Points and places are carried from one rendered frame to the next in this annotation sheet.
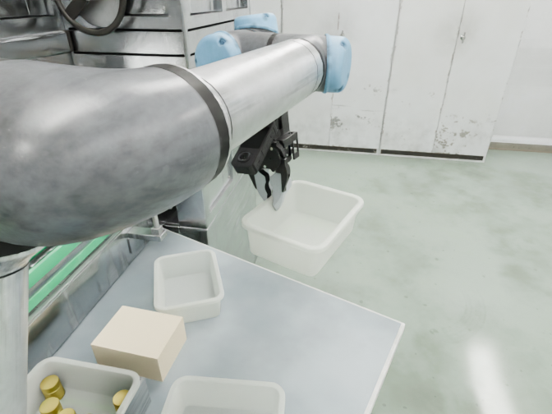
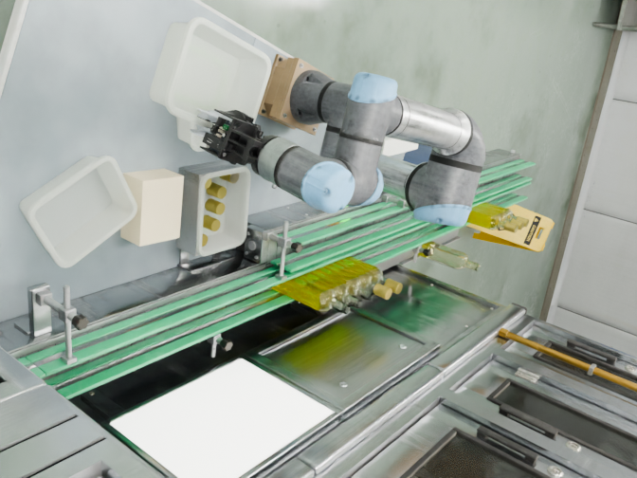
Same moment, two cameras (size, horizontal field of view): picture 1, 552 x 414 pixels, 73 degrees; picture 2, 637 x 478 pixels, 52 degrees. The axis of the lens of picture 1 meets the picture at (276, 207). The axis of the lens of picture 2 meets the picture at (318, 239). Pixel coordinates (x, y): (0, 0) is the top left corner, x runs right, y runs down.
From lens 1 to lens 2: 1.57 m
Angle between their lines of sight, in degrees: 107
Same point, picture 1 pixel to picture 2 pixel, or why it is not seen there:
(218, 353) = (133, 134)
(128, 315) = (149, 231)
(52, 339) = (164, 278)
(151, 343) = (172, 190)
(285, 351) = (118, 66)
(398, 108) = not seen: outside the picture
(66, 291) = (158, 297)
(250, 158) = not seen: hidden behind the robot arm
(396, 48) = not seen: outside the picture
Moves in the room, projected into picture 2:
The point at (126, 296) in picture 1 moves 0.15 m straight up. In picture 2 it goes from (84, 270) to (122, 292)
